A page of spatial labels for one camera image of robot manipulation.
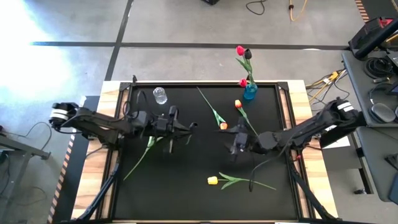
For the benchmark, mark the black artificial tulip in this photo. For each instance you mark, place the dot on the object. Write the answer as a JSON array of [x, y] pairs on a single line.
[[247, 54]]

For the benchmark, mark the yellow artificial tulip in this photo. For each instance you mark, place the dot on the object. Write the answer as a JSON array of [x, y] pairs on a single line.
[[212, 180], [151, 143]]

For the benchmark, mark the grey metal desk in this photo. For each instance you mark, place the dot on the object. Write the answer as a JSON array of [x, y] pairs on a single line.
[[25, 148]]

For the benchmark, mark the red artificial tulip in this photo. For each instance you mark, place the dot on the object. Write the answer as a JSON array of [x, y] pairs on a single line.
[[243, 82]]

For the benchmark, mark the small black table clamp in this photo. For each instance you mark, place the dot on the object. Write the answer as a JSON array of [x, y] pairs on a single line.
[[134, 79]]

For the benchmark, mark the black diagonal frame strut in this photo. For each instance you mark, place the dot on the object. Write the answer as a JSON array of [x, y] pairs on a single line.
[[308, 189], [99, 193]]

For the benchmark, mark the orange artificial tulip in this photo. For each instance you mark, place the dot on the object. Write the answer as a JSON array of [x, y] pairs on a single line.
[[238, 104], [223, 126]]

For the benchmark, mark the red tulips bunch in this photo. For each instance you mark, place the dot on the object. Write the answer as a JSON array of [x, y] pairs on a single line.
[[240, 50]]

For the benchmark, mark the grey office desk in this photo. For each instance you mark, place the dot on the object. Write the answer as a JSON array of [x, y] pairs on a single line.
[[373, 161], [357, 81]]

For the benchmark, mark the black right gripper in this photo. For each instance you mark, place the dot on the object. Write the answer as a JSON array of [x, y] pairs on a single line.
[[248, 140]]

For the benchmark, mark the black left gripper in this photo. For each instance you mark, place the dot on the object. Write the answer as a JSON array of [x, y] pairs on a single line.
[[164, 127]]

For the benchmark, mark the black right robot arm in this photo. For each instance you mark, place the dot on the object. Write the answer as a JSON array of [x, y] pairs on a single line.
[[311, 127]]

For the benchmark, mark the black hazard-striped floor mat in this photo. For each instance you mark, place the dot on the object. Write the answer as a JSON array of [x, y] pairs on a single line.
[[360, 9], [70, 186]]

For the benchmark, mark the black desk leg bar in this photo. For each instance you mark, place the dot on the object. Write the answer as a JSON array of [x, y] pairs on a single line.
[[335, 138]]

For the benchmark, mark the blue glass vase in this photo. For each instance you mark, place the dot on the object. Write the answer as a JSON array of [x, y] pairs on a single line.
[[250, 93]]

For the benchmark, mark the clear glass vase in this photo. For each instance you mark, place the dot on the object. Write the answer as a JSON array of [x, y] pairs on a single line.
[[160, 96]]

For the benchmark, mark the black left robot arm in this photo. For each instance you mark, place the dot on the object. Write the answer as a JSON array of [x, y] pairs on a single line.
[[93, 124]]

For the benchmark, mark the white paper sheet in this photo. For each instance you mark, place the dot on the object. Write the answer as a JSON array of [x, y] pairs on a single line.
[[340, 143]]

